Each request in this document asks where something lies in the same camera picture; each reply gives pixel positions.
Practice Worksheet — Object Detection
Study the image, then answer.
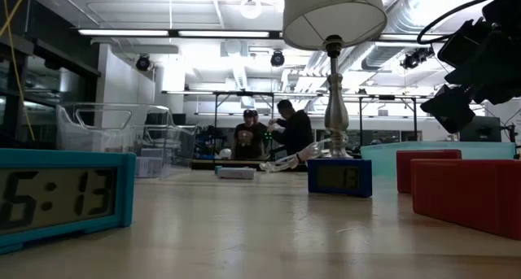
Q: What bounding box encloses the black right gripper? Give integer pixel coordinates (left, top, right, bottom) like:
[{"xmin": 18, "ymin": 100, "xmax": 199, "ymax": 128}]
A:
[{"xmin": 420, "ymin": 26, "xmax": 521, "ymax": 136}]

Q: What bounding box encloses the red digital clock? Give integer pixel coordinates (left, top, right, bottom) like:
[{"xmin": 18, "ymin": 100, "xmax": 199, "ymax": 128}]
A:
[
  {"xmin": 396, "ymin": 149, "xmax": 463, "ymax": 194},
  {"xmin": 410, "ymin": 159, "xmax": 521, "ymax": 242}
]

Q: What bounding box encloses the blue digital clock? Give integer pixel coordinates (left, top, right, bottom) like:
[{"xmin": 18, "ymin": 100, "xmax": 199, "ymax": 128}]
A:
[{"xmin": 307, "ymin": 158, "xmax": 374, "ymax": 198}]

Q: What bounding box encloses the black office chair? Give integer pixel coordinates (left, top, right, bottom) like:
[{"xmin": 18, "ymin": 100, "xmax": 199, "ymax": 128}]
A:
[{"xmin": 144, "ymin": 110, "xmax": 172, "ymax": 129}]

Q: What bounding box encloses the dark computer monitor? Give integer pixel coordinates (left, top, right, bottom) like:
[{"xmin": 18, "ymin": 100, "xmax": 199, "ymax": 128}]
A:
[{"xmin": 459, "ymin": 116, "xmax": 502, "ymax": 143}]

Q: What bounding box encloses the black ceiling spotlight cluster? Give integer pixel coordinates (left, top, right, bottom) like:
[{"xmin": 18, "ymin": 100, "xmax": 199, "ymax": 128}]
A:
[{"xmin": 399, "ymin": 46, "xmax": 436, "ymax": 71}]

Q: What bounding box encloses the black monitor stand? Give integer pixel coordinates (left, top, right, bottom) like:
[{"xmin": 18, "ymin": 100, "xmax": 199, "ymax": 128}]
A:
[{"xmin": 503, "ymin": 123, "xmax": 521, "ymax": 160}]

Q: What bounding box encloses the translucent teal tray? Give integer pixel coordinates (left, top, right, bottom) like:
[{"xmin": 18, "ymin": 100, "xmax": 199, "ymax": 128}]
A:
[{"xmin": 360, "ymin": 141, "xmax": 517, "ymax": 178}]

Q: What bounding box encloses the long ceiling light bar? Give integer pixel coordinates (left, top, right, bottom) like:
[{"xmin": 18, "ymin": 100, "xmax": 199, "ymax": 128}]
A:
[
  {"xmin": 177, "ymin": 29, "xmax": 271, "ymax": 38},
  {"xmin": 77, "ymin": 28, "xmax": 170, "ymax": 37},
  {"xmin": 378, "ymin": 33, "xmax": 449, "ymax": 42}
]

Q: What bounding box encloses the white shade silver table lamp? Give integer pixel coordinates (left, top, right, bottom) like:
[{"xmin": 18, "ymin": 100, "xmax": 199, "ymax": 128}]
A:
[{"xmin": 281, "ymin": 0, "xmax": 388, "ymax": 159}]

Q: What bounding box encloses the pale blue charger block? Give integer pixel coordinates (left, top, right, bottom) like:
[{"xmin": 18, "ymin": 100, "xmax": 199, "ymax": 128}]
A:
[{"xmin": 217, "ymin": 167, "xmax": 256, "ymax": 181}]

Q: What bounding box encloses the round ceiling lamp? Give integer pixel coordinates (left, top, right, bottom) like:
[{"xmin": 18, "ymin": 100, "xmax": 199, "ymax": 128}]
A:
[{"xmin": 239, "ymin": 0, "xmax": 263, "ymax": 20}]

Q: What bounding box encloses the dark workbench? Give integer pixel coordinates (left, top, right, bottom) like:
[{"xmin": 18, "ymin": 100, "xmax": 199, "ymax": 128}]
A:
[{"xmin": 190, "ymin": 159, "xmax": 309, "ymax": 172}]

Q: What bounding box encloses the clear plastic bin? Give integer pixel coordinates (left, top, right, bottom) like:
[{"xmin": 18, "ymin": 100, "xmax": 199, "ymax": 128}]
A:
[{"xmin": 55, "ymin": 102, "xmax": 199, "ymax": 179}]

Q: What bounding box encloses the black metal rig frame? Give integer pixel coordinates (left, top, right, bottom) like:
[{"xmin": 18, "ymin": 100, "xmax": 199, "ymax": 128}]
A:
[
  {"xmin": 357, "ymin": 94, "xmax": 419, "ymax": 144},
  {"xmin": 212, "ymin": 90, "xmax": 276, "ymax": 150}
]

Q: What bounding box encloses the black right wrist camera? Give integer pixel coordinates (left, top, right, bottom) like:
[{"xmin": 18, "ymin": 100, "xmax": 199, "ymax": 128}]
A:
[{"xmin": 437, "ymin": 19, "xmax": 489, "ymax": 70}]

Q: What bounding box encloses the clear bundled lamp cord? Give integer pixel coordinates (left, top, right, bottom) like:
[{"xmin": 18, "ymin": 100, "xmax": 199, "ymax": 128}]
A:
[{"xmin": 259, "ymin": 138, "xmax": 331, "ymax": 173}]

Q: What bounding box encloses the yellow hanging cord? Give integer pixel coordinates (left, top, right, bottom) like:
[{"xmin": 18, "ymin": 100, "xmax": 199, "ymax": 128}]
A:
[{"xmin": 0, "ymin": 0, "xmax": 37, "ymax": 142}]

